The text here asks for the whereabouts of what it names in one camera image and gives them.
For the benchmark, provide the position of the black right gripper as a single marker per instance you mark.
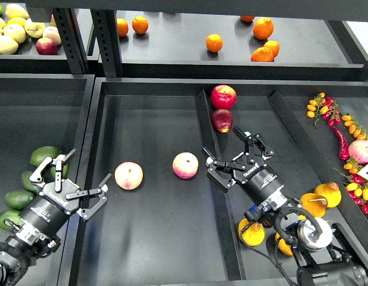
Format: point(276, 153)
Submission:
point(249, 171)

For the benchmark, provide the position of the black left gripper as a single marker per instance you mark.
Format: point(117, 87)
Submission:
point(51, 208)

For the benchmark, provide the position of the yellow orange pear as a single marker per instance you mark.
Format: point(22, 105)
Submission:
point(254, 235)

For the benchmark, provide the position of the dark green avocado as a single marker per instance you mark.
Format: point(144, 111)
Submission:
point(28, 186)

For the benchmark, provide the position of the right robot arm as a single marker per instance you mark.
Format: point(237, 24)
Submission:
point(324, 253)

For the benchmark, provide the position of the green avocado upper right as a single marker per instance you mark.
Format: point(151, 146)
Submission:
point(64, 173)

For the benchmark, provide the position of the green avocado bottom left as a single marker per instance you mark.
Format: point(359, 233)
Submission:
point(18, 199)

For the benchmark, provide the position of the green avocado top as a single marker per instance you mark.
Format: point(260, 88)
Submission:
point(41, 153)

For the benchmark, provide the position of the yellow pear with stem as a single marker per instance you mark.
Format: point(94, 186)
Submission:
point(315, 204)

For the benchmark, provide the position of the yellow pear far right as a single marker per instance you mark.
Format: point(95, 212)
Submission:
point(331, 192)

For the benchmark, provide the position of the dark red apple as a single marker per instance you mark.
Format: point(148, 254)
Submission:
point(222, 120)

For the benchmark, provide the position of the pink apple centre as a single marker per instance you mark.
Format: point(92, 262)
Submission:
point(185, 165)

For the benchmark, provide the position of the pink apple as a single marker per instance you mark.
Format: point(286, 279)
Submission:
point(359, 151)
point(185, 165)
point(128, 175)

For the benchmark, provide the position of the bright red apple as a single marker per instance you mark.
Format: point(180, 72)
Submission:
point(223, 97)

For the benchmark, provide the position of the pink apple left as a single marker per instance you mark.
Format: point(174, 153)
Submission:
point(128, 175)

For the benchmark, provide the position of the black left tray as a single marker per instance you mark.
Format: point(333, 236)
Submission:
point(38, 110)

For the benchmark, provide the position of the black tray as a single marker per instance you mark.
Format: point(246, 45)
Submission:
point(38, 110)
point(173, 231)

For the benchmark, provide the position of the black centre tray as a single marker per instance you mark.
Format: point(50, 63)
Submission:
point(173, 231)

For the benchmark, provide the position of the cherry tomato bunch upper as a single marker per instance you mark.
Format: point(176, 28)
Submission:
point(323, 107)

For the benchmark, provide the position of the cherry tomato bunch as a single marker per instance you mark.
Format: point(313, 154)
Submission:
point(323, 107)
point(356, 185)

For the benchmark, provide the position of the red chili pepper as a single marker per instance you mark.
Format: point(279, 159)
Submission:
point(343, 153)

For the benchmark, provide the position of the orange on shelf front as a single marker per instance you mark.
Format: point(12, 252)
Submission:
point(262, 54)

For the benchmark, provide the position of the pink apple right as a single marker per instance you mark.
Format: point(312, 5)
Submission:
point(359, 151)

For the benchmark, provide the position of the cherry tomato bunch lower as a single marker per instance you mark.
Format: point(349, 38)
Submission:
point(356, 185)

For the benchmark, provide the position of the large orange on shelf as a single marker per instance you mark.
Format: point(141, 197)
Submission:
point(263, 28)

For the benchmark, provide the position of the black upper shelf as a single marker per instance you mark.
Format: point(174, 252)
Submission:
point(174, 47)

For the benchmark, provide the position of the red apple on shelf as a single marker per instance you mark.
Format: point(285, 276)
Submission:
point(46, 46)

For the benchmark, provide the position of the pale yellow apple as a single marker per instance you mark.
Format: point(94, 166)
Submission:
point(16, 32)

